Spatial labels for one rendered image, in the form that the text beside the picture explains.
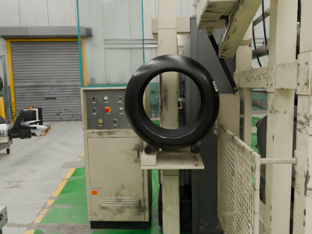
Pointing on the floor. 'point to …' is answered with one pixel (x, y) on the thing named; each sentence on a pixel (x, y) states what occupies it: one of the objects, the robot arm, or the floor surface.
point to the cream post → (169, 113)
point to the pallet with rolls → (31, 116)
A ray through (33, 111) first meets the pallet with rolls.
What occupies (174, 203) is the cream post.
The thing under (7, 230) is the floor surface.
